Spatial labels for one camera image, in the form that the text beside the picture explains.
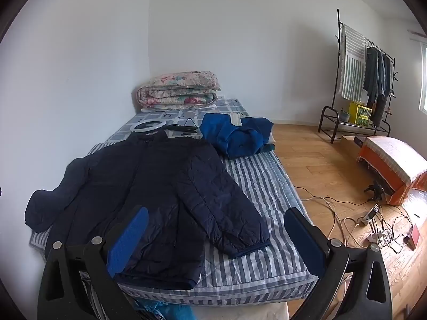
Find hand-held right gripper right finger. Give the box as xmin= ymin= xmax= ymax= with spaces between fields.
xmin=284 ymin=207 xmax=393 ymax=320

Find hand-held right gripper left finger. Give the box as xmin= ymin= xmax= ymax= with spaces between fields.
xmin=37 ymin=206 xmax=149 ymax=320

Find navy puffer jacket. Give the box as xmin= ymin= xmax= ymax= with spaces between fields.
xmin=24 ymin=129 xmax=271 ymax=290

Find black clothes hanger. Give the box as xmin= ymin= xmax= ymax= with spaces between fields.
xmin=165 ymin=118 xmax=202 ymax=137

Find black metal clothes rack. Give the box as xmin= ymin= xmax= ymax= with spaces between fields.
xmin=318 ymin=9 xmax=399 ymax=144

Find hanging dark clothes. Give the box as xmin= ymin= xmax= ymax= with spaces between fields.
xmin=363 ymin=46 xmax=394 ymax=127

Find white power strip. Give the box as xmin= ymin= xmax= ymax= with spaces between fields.
xmin=357 ymin=205 xmax=379 ymax=225

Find white plug adapter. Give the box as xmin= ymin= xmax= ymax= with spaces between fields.
xmin=367 ymin=230 xmax=391 ymax=244

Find striped bed sheet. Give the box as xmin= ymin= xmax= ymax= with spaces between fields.
xmin=29 ymin=130 xmax=319 ymax=307

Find blue plastic bag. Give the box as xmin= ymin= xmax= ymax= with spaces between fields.
xmin=135 ymin=299 xmax=197 ymax=320

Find black clamp device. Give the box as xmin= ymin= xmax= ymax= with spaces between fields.
xmin=364 ymin=180 xmax=394 ymax=204

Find cardboard box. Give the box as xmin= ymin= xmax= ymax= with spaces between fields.
xmin=340 ymin=135 xmax=367 ymax=161

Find red box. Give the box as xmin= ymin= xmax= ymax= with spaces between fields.
xmin=409 ymin=225 xmax=424 ymax=250

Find orange cloth-covered furniture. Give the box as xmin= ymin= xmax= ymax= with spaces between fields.
xmin=357 ymin=136 xmax=427 ymax=206

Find blue jacket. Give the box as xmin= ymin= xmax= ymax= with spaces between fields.
xmin=199 ymin=113 xmax=276 ymax=159

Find yellow box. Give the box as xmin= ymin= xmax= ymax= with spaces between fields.
xmin=349 ymin=101 xmax=373 ymax=127

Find folded floral quilt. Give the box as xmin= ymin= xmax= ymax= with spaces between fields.
xmin=136 ymin=71 xmax=222 ymax=111

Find blue patterned bed cover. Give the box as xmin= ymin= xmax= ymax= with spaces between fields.
xmin=110 ymin=98 xmax=249 ymax=141

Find striped towel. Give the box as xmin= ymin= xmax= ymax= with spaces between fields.
xmin=339 ymin=24 xmax=367 ymax=101

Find white cable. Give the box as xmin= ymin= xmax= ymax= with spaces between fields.
xmin=294 ymin=187 xmax=367 ymax=244

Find white ring light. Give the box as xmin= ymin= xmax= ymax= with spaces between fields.
xmin=130 ymin=120 xmax=166 ymax=134

